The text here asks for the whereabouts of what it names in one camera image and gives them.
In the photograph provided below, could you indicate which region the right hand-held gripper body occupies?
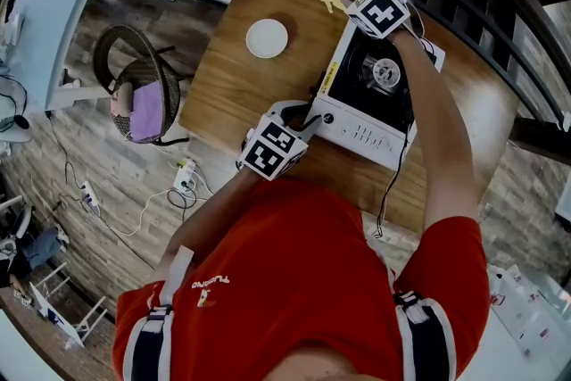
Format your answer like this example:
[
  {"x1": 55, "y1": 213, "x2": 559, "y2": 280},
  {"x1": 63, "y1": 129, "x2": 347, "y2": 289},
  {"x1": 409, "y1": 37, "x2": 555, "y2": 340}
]
[{"x1": 342, "y1": 0, "x2": 412, "y2": 41}]

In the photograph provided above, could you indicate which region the person's right forearm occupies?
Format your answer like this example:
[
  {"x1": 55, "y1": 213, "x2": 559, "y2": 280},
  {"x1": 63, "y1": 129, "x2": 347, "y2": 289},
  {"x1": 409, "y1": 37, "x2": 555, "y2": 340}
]
[{"x1": 391, "y1": 29, "x2": 475, "y2": 234}]

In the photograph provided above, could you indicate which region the light grey table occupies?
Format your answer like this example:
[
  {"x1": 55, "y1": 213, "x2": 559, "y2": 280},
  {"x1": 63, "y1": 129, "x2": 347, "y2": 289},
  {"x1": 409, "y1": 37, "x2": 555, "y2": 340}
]
[{"x1": 7, "y1": 0, "x2": 178, "y2": 112}]

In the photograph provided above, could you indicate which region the person's red shirt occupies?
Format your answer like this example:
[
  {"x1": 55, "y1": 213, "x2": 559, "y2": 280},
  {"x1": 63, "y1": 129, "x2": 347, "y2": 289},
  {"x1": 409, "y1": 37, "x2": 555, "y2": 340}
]
[{"x1": 111, "y1": 178, "x2": 492, "y2": 381}]

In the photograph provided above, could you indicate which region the navy white shoulder strap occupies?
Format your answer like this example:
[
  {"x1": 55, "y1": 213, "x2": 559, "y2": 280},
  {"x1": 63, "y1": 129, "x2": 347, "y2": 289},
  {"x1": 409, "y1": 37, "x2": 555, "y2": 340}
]
[
  {"x1": 123, "y1": 244, "x2": 195, "y2": 381},
  {"x1": 386, "y1": 267, "x2": 459, "y2": 381}
]

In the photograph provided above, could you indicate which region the white table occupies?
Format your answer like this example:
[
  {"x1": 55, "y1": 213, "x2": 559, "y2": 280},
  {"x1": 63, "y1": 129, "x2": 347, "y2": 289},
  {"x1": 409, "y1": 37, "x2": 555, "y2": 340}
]
[{"x1": 480, "y1": 262, "x2": 571, "y2": 381}]

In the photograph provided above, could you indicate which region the purple cushion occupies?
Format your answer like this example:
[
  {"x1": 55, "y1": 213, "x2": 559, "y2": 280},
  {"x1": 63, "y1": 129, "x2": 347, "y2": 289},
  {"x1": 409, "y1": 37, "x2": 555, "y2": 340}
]
[{"x1": 130, "y1": 84, "x2": 164, "y2": 143}]

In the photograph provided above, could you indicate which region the dark wicker chair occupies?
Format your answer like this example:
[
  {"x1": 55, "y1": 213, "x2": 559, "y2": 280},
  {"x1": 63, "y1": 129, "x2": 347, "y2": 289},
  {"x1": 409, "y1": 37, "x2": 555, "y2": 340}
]
[{"x1": 92, "y1": 23, "x2": 194, "y2": 147}]

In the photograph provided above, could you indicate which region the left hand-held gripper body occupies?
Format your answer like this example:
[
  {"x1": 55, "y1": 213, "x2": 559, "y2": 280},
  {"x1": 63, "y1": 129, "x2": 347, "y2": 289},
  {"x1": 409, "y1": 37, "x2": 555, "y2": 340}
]
[{"x1": 237, "y1": 99, "x2": 310, "y2": 183}]

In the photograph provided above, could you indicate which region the white portable gas stove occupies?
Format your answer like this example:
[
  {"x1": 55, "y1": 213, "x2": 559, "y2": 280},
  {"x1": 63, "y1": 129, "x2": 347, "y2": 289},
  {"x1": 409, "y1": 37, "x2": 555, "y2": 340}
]
[{"x1": 308, "y1": 15, "x2": 447, "y2": 172}]

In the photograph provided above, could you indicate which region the person's left forearm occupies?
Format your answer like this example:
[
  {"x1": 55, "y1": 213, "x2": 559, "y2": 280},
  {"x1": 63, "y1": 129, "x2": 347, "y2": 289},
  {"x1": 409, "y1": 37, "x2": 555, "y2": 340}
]
[{"x1": 153, "y1": 167, "x2": 269, "y2": 277}]

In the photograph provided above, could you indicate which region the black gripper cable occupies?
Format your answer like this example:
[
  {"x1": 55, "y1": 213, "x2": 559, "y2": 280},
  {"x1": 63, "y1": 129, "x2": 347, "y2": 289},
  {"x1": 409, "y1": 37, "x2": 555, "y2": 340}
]
[{"x1": 376, "y1": 101, "x2": 415, "y2": 238}]

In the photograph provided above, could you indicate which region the wooden table with black legs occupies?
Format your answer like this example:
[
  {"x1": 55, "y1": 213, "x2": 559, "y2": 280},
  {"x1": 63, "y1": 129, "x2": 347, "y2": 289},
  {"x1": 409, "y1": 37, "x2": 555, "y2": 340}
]
[{"x1": 178, "y1": 0, "x2": 522, "y2": 236}]

